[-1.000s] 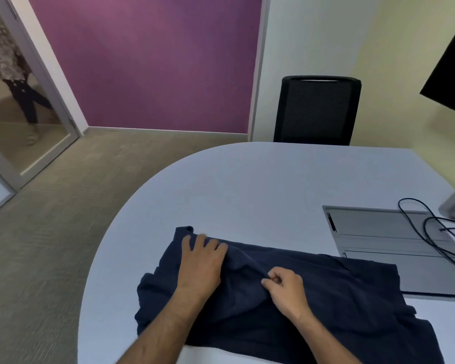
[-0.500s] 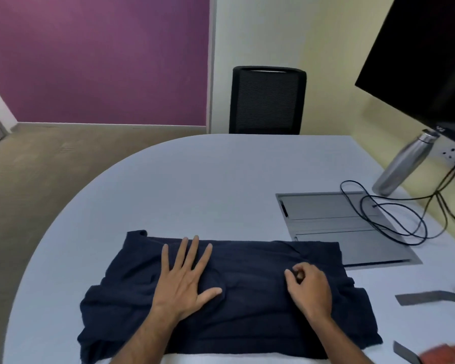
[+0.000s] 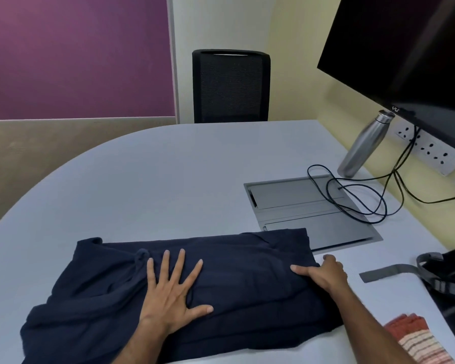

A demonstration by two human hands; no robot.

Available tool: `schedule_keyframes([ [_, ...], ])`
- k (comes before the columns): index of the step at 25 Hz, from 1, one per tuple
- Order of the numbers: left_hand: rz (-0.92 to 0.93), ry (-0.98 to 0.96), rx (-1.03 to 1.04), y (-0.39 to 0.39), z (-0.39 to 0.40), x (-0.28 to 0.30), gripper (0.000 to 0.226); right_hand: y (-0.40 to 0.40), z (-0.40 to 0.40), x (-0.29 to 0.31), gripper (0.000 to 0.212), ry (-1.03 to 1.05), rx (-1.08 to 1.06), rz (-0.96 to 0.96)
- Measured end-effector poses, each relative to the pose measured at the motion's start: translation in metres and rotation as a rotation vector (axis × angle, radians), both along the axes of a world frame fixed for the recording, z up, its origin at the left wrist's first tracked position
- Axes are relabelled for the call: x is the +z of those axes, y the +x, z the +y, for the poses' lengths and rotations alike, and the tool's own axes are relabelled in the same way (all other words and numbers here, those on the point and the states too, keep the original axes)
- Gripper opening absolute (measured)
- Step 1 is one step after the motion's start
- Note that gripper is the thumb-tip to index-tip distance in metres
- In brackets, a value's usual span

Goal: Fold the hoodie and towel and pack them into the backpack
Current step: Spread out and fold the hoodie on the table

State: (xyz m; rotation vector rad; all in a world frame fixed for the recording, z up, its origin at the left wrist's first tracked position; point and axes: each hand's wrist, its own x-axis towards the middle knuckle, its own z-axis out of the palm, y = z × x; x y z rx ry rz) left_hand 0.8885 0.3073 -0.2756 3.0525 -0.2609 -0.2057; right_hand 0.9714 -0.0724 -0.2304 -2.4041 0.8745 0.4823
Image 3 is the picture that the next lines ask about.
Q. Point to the person's left hand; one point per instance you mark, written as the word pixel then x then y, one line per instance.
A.
pixel 167 303

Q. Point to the person's right hand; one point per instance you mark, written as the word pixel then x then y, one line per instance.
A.
pixel 328 276

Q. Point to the navy blue hoodie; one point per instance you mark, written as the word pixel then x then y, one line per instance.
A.
pixel 231 261

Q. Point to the red striped cloth clothes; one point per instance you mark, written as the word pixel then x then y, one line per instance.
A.
pixel 417 341

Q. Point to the black grey backpack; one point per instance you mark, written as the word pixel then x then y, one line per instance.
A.
pixel 451 276

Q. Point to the person's right forearm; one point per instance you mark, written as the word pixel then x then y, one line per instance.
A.
pixel 371 329

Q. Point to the steel water bottle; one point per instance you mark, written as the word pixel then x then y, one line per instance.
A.
pixel 364 147

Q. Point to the black mesh back chair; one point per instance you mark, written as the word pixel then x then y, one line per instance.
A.
pixel 231 87

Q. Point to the black television screen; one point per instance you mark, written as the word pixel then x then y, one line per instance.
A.
pixel 394 45

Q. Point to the white wall socket strip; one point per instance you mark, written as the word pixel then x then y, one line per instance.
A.
pixel 436 151

